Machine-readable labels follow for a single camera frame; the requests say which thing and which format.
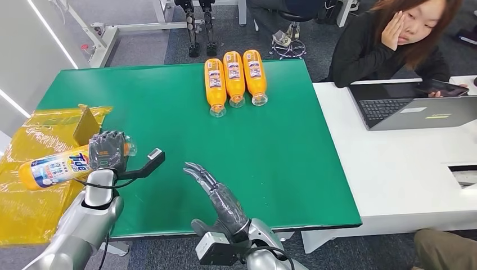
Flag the yellow film wrapped cardboard box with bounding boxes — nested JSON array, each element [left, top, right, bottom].
[[0, 104, 114, 248]]

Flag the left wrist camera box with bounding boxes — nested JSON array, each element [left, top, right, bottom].
[[146, 147, 166, 168]]

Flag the office stool with chrome base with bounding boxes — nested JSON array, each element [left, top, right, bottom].
[[270, 10, 316, 60]]

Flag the person's leg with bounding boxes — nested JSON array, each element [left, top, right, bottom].
[[413, 228, 477, 270]]

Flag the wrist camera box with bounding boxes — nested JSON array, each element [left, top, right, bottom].
[[146, 147, 166, 168], [195, 231, 239, 267]]

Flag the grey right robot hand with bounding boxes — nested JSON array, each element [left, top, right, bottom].
[[183, 161, 250, 239]]

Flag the person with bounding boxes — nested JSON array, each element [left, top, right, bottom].
[[327, 0, 470, 98]]

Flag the white desk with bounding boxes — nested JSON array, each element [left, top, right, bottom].
[[301, 75, 477, 254]]

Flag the black humanoid robot leg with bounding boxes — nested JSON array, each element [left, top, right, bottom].
[[174, 0, 201, 58], [198, 0, 218, 57]]

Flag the grey laptop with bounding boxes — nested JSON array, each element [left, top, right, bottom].
[[348, 81, 477, 131]]

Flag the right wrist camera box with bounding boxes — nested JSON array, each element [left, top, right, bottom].
[[195, 231, 239, 267]]

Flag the white metal frame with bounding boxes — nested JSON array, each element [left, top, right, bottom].
[[48, 0, 249, 69]]

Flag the black cable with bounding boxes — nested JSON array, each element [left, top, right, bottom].
[[74, 177, 138, 270]]

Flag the orange detergent bottle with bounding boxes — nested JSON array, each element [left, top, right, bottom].
[[19, 134, 138, 191], [242, 49, 268, 107], [223, 51, 246, 109], [204, 58, 227, 118]]

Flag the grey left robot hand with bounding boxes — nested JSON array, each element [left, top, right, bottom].
[[88, 130, 129, 173]]

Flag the smartphone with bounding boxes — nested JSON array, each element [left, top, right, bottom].
[[415, 79, 470, 98]]

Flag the green table mat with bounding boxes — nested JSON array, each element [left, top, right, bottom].
[[37, 59, 363, 239]]

